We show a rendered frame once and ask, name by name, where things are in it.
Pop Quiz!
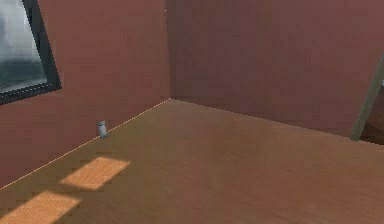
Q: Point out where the small grey white bottle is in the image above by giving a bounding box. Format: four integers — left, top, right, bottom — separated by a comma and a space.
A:
96, 120, 109, 140

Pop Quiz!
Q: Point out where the black framed window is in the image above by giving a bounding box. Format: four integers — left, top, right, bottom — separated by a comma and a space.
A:
0, 0, 63, 106

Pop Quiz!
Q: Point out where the olive green door frame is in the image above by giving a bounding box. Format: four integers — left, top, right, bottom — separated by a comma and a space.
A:
349, 52, 384, 142

